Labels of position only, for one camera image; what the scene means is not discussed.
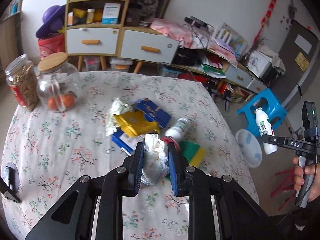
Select dark blue snack box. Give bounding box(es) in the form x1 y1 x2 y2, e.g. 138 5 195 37
133 98 171 128

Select blue plastic stool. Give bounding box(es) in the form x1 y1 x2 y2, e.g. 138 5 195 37
237 88 287 137

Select floral tablecloth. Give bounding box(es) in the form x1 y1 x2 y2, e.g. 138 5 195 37
2 71 258 239

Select orange tangerine left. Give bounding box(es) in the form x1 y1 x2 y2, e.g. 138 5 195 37
47 97 58 111

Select silver white wrapper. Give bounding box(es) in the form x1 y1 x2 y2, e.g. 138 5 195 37
142 133 169 186

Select white milk bottle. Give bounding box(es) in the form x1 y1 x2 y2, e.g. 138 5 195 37
255 107 278 154

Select white blue medicine box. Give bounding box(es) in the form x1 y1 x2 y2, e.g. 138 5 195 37
101 3 121 24

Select orange tangerine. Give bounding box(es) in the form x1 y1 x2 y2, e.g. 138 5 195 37
47 97 58 111
62 93 75 108

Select red bag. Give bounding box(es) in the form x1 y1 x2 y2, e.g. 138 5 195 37
37 34 66 60

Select pink cloth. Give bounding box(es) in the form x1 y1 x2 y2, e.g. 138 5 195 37
150 18 208 49

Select yellow green sponge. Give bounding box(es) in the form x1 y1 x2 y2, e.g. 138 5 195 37
179 141 206 167

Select wooden shelf cabinet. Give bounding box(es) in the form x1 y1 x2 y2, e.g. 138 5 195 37
65 0 178 73

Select red snack wrapper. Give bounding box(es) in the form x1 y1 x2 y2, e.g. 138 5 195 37
161 136 180 153

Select right hand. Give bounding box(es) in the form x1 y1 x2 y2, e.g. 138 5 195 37
292 156 320 202

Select yellow bag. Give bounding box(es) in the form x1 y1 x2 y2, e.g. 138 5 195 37
115 111 160 137

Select low tv cabinet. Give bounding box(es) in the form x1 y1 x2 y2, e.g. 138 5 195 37
171 47 267 94

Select framed dark picture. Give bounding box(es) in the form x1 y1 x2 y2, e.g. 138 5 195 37
125 0 170 28

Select white trash bin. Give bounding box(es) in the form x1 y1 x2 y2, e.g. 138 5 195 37
235 129 262 168

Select crumpled pale green wrapper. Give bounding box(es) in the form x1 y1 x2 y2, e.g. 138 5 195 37
105 98 132 137

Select purple toy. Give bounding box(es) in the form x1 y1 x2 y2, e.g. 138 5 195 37
36 5 66 39

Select small white green bottle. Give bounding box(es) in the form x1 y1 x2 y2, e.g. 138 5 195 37
165 118 190 141

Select orange tangerine right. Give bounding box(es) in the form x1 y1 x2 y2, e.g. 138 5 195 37
62 93 75 108

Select glass jar with bamboo lid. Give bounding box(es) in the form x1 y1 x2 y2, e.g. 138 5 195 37
37 52 81 112

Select black phone stand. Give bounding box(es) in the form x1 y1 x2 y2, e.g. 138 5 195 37
1 162 21 203

